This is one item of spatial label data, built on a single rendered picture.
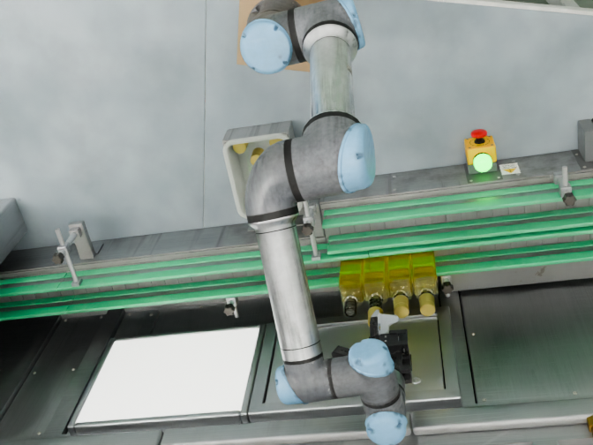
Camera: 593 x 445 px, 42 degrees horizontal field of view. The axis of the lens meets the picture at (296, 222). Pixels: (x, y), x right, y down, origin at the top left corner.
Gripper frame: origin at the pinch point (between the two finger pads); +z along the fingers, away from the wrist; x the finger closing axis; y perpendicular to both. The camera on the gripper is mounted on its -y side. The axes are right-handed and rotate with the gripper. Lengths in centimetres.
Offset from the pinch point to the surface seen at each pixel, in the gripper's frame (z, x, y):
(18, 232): 38, 16, -98
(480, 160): 33.4, 20.2, 28.4
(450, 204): 25.8, 13.3, 19.9
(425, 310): 2.4, -0.1, 11.2
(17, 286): 26, 6, -97
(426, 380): -6.3, -12.6, 9.4
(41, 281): 27, 6, -90
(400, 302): 3.9, 1.8, 5.8
